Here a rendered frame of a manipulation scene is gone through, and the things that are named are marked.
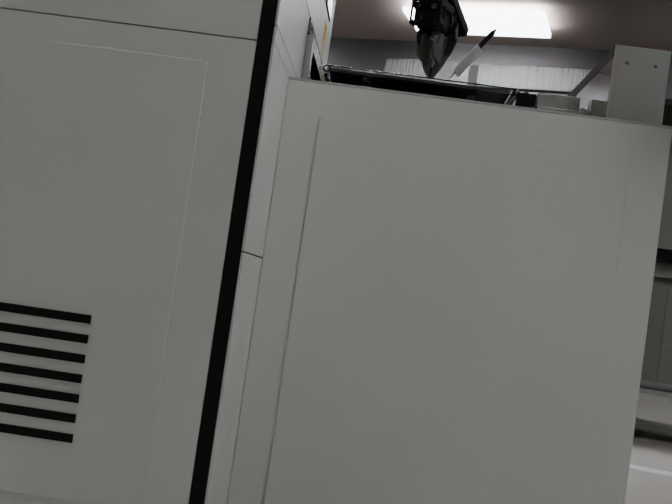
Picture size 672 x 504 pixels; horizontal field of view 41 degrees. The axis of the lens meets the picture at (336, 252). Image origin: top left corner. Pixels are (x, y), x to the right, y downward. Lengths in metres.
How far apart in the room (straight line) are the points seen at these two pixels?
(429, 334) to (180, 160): 0.48
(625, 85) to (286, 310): 0.68
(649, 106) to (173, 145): 0.79
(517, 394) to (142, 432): 0.59
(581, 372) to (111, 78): 0.85
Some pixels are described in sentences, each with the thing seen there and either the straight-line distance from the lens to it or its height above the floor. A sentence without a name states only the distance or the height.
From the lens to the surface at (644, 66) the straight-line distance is 1.62.
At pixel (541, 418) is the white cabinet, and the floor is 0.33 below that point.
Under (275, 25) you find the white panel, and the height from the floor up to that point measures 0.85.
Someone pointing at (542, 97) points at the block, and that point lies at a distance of 1.76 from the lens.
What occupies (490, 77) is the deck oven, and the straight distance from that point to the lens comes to 6.51.
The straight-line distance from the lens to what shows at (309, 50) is 1.68.
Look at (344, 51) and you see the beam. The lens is 9.31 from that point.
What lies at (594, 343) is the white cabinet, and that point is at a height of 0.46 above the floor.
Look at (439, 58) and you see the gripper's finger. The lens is 1.95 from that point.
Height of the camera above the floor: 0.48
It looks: 2 degrees up
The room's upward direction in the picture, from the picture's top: 8 degrees clockwise
